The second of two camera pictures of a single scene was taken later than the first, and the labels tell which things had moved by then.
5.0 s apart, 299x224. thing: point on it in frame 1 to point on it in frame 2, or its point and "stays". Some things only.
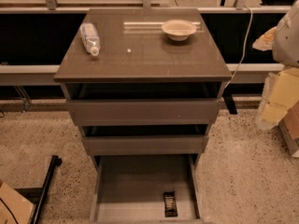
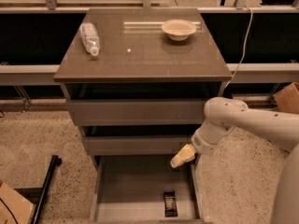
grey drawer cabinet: [144, 85] stays
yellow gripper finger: [281, 91] to [188, 152]
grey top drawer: [141, 105] stays
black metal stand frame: [37, 194] stays
